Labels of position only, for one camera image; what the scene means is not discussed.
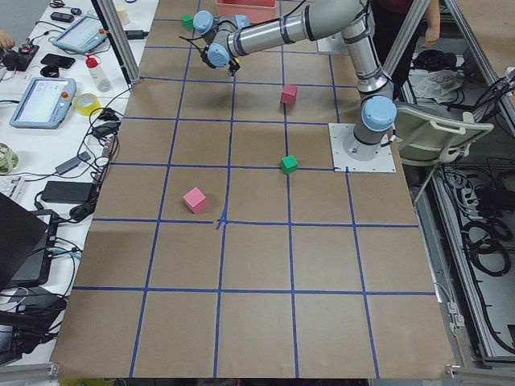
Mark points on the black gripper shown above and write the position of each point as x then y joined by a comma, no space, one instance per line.
232,68

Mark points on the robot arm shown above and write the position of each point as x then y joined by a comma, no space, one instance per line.
322,22

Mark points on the pink plastic bin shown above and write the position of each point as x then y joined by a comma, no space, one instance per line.
256,11

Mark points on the pink foam cube centre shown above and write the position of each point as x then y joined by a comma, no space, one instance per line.
289,94

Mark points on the pink foam cube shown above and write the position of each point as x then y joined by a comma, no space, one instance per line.
289,94
195,200

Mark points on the green foam cube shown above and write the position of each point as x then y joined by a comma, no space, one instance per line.
187,22
289,164

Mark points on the clear bottle red cap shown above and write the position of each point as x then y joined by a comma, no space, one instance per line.
99,77

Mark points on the pink foam cube near left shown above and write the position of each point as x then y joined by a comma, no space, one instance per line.
195,200

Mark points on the upper teach pendant tablet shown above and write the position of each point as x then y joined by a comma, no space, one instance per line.
82,36

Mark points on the teach pendant tablet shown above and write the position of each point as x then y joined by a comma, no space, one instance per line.
82,36
45,103

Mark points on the yellow tape roll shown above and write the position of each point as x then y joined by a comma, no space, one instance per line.
87,104

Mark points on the black smartphone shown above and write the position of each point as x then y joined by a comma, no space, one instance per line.
59,61

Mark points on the lower teach pendant tablet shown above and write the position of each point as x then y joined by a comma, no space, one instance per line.
45,103

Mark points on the white office chair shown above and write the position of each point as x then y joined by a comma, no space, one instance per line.
425,138

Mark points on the black laptop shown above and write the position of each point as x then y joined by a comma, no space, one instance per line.
26,241

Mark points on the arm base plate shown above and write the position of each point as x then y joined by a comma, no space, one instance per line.
349,155
332,45

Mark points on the aluminium frame post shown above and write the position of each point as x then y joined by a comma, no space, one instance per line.
107,14

